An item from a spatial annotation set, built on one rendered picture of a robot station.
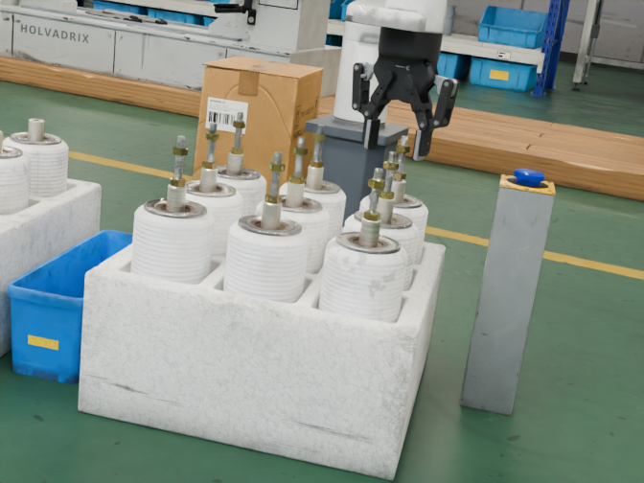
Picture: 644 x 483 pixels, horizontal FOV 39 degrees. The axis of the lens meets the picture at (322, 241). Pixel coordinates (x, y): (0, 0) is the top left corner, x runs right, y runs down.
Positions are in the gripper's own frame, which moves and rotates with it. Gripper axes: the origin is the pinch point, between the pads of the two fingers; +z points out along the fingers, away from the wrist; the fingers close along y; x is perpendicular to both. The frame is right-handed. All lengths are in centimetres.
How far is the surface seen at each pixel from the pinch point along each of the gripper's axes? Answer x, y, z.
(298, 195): 4.9, 10.2, 8.3
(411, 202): -11.5, 2.1, 9.8
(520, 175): -11.1, -12.9, 2.5
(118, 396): 27.7, 17.5, 31.7
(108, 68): -146, 197, 25
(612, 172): -179, 18, 29
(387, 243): 9.7, -5.9, 9.7
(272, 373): 21.1, 0.4, 24.7
